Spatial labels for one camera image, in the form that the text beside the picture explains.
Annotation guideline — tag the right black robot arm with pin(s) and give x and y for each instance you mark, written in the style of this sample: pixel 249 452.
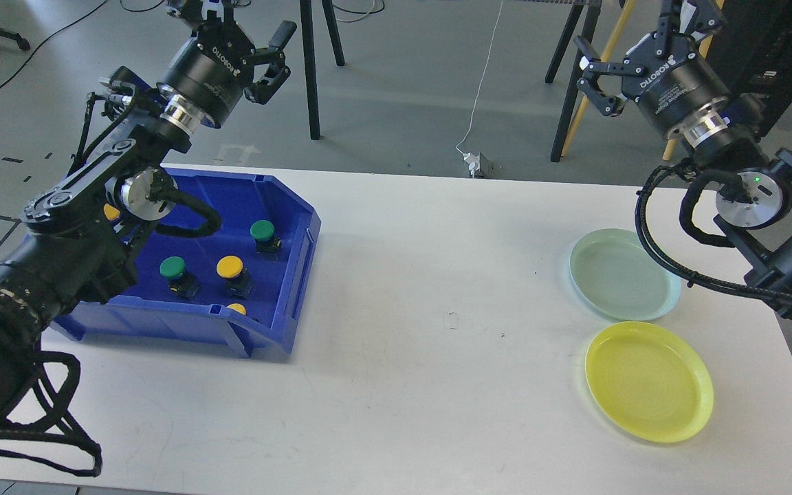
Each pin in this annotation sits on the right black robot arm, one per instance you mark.
pixel 735 197

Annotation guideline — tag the black stand legs right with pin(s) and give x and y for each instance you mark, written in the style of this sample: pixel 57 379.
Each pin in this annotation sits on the black stand legs right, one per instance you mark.
pixel 591 10

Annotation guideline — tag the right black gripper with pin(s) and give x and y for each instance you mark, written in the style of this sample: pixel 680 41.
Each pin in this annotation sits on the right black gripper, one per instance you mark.
pixel 678 86

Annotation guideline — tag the white power adapter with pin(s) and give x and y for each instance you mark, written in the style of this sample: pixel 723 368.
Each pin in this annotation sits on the white power adapter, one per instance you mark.
pixel 479 166

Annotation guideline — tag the yellow plate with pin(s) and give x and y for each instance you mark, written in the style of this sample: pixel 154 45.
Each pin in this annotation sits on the yellow plate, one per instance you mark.
pixel 649 382

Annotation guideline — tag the green push button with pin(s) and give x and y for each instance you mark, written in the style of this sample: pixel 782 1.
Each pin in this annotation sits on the green push button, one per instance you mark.
pixel 267 242
pixel 179 280

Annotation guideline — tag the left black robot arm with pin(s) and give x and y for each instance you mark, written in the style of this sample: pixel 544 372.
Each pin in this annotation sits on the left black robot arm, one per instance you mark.
pixel 85 233

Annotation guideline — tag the blue plastic bin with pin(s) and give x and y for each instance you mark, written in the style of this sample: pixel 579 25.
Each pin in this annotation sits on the blue plastic bin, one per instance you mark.
pixel 151 310

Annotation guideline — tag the light green plate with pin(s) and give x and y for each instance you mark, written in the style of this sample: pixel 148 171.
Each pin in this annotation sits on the light green plate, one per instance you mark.
pixel 615 276

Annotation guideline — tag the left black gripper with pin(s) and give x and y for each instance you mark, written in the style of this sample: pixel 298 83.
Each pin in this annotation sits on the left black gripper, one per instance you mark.
pixel 215 83

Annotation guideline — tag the black cabinet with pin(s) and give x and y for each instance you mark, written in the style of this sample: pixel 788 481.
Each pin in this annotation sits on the black cabinet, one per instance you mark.
pixel 753 54

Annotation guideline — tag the yellow push button front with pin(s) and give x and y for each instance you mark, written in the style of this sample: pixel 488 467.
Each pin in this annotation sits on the yellow push button front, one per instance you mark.
pixel 238 308

